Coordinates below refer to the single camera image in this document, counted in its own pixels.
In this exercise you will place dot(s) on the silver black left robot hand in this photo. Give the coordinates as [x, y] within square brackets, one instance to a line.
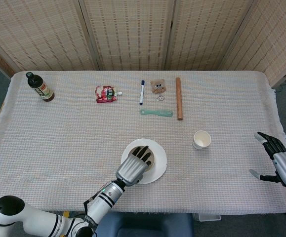
[131, 169]

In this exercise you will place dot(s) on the beige plastic bowl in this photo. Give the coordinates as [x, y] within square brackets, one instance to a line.
[153, 161]

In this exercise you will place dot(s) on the white paper cup blue print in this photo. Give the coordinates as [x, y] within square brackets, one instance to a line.
[202, 139]

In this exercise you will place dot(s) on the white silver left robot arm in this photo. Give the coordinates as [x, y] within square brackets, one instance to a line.
[58, 219]

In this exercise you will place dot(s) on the large white paper plate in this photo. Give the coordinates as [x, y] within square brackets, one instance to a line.
[160, 160]

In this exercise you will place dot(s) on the blue padded seat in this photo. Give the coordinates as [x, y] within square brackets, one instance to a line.
[145, 225]

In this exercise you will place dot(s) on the green plastic brush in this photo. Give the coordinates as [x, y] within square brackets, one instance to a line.
[156, 113]

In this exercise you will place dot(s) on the beige woven tablecloth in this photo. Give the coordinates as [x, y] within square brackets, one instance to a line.
[71, 148]

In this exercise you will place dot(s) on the white marker pen blue cap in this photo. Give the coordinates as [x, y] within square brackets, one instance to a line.
[142, 92]

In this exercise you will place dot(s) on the red snack pouch white cap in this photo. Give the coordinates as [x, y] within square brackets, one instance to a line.
[105, 95]

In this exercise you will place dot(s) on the wooden rolling pin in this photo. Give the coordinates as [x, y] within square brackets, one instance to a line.
[179, 98]

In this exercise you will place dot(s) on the white box under table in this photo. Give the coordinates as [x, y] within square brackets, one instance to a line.
[207, 217]

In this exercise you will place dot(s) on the dark tea bottle green label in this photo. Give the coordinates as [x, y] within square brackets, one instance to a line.
[42, 91]

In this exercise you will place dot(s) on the beige woven folding screen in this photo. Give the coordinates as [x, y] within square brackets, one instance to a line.
[133, 32]

